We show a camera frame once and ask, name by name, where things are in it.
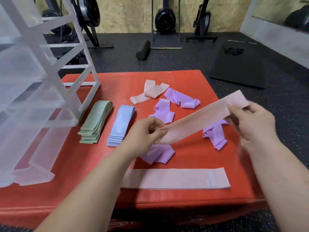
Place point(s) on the person's right hand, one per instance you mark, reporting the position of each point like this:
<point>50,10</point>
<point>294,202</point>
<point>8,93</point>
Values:
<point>256,128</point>

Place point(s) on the black foam roller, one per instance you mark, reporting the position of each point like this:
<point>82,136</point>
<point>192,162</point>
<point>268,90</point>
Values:
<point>143,50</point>

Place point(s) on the stack of pink bands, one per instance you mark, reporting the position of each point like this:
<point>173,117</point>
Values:
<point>173,178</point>

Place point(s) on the person's right forearm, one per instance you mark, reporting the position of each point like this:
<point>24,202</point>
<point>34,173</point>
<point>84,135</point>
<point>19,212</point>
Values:
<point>284,181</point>

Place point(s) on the black exercise mat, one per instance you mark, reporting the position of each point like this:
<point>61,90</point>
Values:
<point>237,70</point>

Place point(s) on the person's left hand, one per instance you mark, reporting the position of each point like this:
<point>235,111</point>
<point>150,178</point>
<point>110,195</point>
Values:
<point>140,140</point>

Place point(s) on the pink elastic band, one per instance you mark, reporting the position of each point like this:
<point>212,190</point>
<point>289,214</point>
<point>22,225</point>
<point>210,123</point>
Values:
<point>198,118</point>
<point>157,90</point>
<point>136,99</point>

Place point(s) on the translucent plastic drawer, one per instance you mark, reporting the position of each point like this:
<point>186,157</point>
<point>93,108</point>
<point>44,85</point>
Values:
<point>21,77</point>
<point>38,173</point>
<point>17,147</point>
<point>12,24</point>

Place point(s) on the red soft plyo box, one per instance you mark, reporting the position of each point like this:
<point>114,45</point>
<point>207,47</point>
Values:
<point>72,166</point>

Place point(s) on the clear plastic drawer unit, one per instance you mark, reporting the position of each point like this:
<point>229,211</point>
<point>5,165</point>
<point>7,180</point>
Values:
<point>90,99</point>

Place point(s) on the person's left forearm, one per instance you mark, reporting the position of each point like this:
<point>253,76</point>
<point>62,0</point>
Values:
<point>84,195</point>

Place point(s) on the black ski machine with stand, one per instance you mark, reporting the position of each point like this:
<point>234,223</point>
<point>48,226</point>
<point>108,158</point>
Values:
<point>165,20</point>

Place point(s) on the wall mirror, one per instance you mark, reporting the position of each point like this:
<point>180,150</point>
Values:
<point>270,7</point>

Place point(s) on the black upright rowing machine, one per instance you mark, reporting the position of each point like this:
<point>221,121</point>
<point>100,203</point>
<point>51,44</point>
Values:
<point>202,21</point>

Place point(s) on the stack of green bands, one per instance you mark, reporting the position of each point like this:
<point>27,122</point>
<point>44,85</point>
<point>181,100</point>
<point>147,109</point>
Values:
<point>96,115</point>

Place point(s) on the stack of blue bands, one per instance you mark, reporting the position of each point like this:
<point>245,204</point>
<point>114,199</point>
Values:
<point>122,120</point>

